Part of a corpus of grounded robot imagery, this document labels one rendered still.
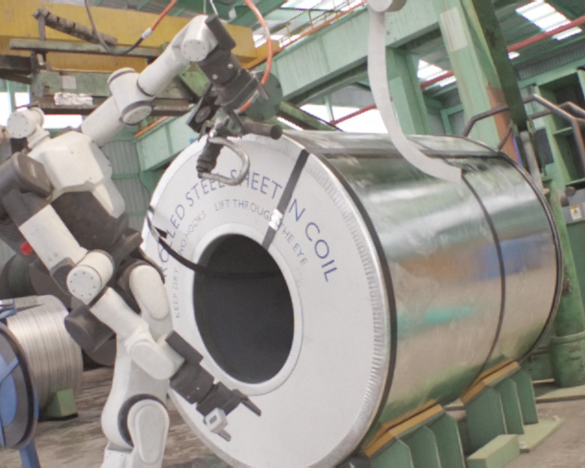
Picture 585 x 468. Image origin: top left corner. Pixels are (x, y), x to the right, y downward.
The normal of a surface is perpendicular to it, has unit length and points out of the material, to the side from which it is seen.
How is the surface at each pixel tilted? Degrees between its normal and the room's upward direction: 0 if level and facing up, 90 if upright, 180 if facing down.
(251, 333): 67
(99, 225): 98
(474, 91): 90
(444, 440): 90
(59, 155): 87
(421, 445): 90
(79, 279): 111
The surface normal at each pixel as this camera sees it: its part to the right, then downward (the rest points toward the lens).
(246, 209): -0.69, 0.11
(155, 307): 0.62, -0.19
